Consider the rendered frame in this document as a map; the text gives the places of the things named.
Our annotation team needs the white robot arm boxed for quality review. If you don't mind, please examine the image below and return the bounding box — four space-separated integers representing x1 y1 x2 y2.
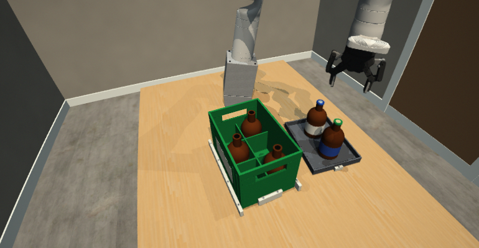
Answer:
231 0 392 62

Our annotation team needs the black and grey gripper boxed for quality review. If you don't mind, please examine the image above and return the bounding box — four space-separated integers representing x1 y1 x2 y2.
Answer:
325 46 386 93

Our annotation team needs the green plastic crate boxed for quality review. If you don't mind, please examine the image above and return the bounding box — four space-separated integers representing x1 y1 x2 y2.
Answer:
210 103 303 208

